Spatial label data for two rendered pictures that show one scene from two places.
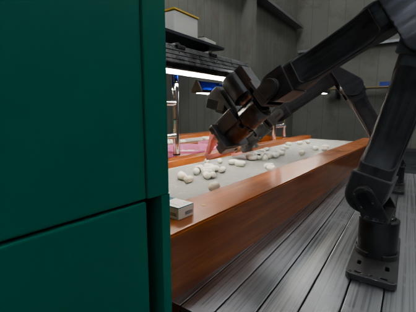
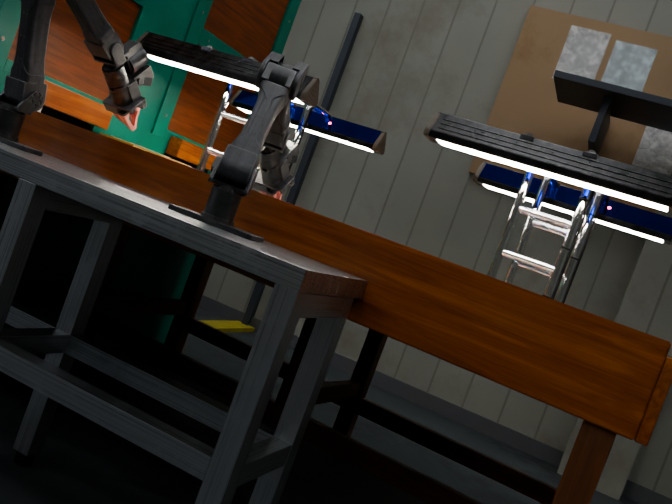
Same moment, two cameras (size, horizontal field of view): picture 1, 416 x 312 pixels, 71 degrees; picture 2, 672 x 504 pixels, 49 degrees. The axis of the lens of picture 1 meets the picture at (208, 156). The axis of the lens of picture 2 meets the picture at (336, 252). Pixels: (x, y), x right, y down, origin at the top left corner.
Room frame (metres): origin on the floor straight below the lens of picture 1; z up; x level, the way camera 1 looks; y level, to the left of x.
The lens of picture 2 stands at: (0.85, -2.14, 0.75)
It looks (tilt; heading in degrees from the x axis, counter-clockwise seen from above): 2 degrees down; 75
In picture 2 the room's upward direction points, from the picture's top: 20 degrees clockwise
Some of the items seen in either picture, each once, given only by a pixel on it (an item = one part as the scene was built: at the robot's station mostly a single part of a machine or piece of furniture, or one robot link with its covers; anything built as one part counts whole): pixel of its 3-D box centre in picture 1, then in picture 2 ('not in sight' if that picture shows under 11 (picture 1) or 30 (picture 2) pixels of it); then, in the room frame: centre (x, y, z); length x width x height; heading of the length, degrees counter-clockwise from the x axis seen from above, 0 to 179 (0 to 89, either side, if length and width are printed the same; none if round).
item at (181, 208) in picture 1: (173, 207); not in sight; (0.45, 0.06, 0.77); 0.06 x 0.04 x 0.02; 52
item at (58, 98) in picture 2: not in sight; (71, 103); (0.53, 0.27, 0.83); 0.30 x 0.06 x 0.07; 52
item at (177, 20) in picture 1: (175, 26); not in sight; (3.55, 0.38, 1.90); 0.45 x 0.37 x 0.25; 145
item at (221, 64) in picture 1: (194, 62); (223, 65); (0.91, 0.04, 1.08); 0.62 x 0.08 x 0.07; 142
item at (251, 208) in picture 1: (322, 179); (251, 232); (1.08, -0.44, 0.67); 1.81 x 0.12 x 0.19; 142
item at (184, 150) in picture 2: not in sight; (196, 155); (0.95, 0.80, 0.83); 0.30 x 0.06 x 0.07; 52
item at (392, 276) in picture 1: (377, 236); (6, 125); (0.49, -0.30, 0.71); 0.20 x 0.07 x 0.08; 145
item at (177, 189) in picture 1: (272, 158); not in sight; (1.21, -0.28, 0.73); 1.81 x 0.30 x 0.02; 142
